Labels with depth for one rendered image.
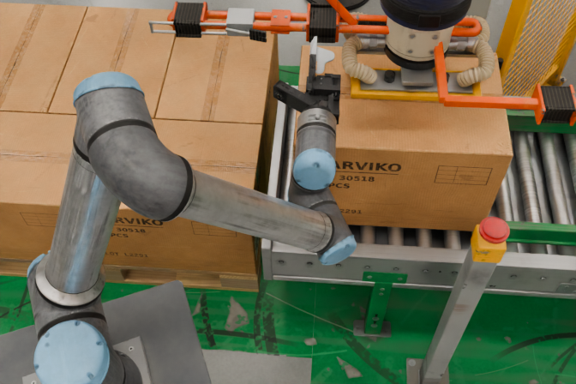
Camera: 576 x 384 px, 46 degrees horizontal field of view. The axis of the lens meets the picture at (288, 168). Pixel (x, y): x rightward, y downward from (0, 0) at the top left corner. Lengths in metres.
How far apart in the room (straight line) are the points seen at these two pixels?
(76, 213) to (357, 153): 0.86
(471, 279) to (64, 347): 1.00
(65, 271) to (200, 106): 1.19
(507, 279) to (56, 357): 1.36
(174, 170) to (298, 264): 1.11
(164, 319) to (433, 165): 0.85
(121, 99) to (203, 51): 1.61
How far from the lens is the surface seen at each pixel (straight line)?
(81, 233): 1.37
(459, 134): 1.94
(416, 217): 2.16
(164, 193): 1.09
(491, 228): 1.67
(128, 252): 2.56
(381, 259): 2.10
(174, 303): 1.87
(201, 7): 1.83
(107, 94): 1.15
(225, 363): 2.59
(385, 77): 1.80
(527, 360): 2.71
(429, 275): 2.20
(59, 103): 2.67
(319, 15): 1.80
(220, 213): 1.20
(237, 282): 2.63
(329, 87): 1.59
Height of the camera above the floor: 2.41
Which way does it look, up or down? 53 degrees down
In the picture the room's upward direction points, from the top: 1 degrees counter-clockwise
